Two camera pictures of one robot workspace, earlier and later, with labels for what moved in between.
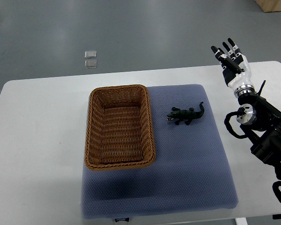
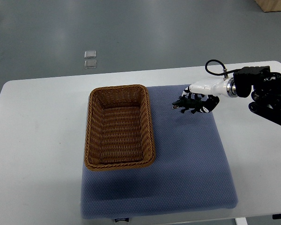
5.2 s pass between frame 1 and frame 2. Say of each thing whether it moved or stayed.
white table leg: stayed
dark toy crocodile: moved
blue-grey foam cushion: stayed
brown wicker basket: stayed
